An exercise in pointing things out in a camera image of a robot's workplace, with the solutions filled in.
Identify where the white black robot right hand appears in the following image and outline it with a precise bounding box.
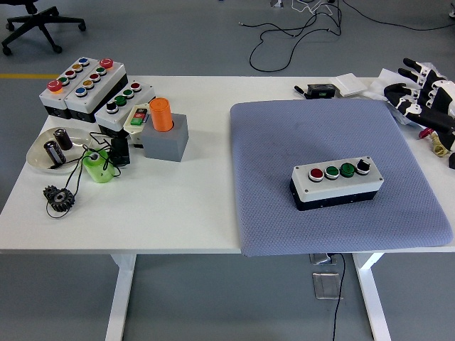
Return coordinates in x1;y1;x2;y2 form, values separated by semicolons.
395;58;455;153

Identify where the grey four-control button box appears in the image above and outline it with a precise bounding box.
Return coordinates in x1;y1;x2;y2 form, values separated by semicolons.
289;155;385;212
95;80;157;138

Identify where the grey five-button emergency stop box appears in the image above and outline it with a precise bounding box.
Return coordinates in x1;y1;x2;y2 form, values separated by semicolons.
63;58;129;124
38;56;94;120

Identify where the white foam sheet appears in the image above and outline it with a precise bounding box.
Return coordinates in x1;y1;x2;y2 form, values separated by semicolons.
362;67;424;128

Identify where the black device with green label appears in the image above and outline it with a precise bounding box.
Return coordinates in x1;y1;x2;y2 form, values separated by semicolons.
306;83;337;99

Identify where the grey-blue textured mat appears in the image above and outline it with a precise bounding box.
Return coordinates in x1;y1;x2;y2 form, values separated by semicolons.
229;98;455;257

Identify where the metal floor socket plate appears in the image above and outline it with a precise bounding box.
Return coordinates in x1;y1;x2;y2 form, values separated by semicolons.
311;271;345;301
309;252;338;266

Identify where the white table leg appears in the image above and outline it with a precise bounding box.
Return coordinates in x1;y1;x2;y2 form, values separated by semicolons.
351;252;392;341
105;254;138;341

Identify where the grey square block holder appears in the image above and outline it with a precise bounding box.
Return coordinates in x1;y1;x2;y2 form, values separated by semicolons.
141;113;189;163

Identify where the orange cylinder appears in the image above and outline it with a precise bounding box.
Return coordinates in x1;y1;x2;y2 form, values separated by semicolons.
148;97;175;133

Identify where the green plastic cylinder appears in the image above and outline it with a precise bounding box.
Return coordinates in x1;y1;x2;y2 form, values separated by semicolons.
81;148;117;185

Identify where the black cylindrical capacitor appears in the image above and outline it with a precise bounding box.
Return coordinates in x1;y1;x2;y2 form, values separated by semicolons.
53;128;75;151
43;141;68;168

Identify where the black metal gear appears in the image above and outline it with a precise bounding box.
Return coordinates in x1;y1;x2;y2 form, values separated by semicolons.
42;185;77;214

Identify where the shallow silver dish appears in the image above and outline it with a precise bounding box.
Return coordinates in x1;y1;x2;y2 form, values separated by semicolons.
26;126;94;175

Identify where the black office chair base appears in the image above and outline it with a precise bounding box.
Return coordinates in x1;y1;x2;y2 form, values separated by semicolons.
1;0;87;57

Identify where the brass valve with red handle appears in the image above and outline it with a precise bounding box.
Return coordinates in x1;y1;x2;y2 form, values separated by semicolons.
418;127;454;157

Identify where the white wall switch plate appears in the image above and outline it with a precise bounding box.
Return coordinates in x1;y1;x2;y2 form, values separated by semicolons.
328;72;369;97

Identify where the long black floor cable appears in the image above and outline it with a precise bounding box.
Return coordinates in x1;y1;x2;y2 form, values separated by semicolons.
341;0;455;31

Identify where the white floor cable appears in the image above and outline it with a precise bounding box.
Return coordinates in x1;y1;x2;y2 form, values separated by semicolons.
291;0;342;17

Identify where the looped black floor cable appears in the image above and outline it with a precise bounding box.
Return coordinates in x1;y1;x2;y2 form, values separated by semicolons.
238;0;344;72

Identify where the black power cable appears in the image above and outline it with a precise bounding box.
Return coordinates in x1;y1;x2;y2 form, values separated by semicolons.
332;252;346;341

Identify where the cream red-green switch box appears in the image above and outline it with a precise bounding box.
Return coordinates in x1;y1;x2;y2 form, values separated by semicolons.
123;103;152;147

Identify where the thin black cord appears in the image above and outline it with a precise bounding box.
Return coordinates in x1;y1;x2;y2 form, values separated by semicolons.
45;131;124;220

